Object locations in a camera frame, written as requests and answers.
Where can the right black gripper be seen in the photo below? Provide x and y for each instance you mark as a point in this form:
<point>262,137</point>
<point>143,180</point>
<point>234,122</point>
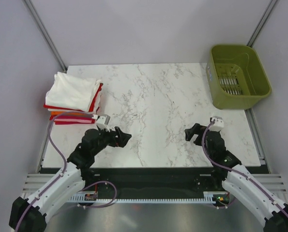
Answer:
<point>196,129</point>

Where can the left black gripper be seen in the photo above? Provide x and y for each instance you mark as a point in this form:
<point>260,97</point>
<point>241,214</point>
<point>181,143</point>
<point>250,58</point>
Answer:
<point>114,141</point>

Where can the white t shirt robot print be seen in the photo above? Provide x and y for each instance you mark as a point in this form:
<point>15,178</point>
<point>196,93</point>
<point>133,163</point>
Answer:
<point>70,92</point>

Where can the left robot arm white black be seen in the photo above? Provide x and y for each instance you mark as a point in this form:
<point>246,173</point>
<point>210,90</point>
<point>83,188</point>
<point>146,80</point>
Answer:
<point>34,212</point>

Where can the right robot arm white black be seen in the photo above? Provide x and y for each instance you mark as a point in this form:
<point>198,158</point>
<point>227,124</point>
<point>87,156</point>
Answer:
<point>234,177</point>

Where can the pink red folded shirts bottom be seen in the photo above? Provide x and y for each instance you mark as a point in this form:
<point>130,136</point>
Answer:
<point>73,118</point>

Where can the red folded t shirt top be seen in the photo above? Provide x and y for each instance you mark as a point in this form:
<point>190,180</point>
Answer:
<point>99,90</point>

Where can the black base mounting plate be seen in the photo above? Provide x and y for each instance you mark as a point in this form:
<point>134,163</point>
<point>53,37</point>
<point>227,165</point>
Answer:
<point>153,182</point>

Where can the olive green plastic basket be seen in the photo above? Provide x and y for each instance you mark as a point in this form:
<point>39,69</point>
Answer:
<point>236,78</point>

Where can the orange folded t shirt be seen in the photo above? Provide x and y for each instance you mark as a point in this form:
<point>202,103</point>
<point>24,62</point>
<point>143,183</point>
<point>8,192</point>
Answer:
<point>61,112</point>

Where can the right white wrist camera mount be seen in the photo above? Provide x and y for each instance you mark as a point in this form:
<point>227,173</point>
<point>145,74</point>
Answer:
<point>217,124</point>

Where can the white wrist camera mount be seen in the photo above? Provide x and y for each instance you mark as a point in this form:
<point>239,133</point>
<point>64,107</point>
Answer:
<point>102,122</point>
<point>217,124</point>

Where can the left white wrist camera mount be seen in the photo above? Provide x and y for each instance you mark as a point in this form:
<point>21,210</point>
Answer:
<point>102,122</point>

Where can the white slotted cable duct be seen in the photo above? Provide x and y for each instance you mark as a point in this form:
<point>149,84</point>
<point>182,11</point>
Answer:
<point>204,198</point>

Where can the aluminium rail base frame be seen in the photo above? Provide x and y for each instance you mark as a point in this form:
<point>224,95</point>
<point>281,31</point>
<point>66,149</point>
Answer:
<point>273,182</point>

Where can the right aluminium frame post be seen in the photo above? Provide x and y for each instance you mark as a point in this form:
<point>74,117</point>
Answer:
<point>262,22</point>

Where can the aluminium frame post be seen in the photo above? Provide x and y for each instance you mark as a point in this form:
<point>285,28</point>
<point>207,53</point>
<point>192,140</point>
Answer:
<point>42,29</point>
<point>262,22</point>

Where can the left aluminium frame post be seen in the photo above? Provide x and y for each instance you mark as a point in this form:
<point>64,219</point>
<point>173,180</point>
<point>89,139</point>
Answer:
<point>42,29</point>

